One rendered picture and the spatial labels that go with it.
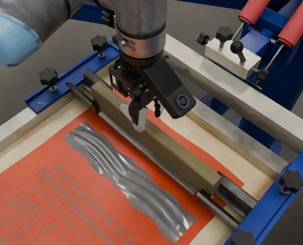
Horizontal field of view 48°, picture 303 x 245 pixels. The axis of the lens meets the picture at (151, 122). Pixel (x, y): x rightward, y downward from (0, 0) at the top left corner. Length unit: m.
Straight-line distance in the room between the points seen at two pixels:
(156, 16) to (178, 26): 2.10
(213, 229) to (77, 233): 0.28
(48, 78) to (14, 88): 1.50
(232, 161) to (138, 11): 0.46
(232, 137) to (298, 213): 1.14
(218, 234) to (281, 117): 0.29
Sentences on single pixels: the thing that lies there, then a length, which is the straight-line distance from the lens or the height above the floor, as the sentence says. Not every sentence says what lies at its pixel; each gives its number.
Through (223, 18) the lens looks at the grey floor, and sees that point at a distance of 2.70.
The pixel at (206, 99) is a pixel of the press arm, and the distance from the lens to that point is 0.95.
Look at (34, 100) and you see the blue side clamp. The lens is 0.88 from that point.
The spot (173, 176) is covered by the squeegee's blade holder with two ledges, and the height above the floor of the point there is 1.00.
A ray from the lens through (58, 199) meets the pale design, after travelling 0.78.
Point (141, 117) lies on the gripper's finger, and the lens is 0.64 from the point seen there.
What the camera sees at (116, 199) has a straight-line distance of 0.75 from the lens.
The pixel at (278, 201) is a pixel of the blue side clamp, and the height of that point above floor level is 1.00.
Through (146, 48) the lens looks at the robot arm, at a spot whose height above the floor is 1.30.
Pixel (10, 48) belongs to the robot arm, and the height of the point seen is 1.39.
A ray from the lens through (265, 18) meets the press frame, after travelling 1.02.
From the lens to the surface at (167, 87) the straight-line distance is 0.55.
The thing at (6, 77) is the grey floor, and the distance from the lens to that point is 2.41.
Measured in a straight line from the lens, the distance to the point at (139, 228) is 0.73.
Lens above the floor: 1.65
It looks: 56 degrees down
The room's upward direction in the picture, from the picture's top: straight up
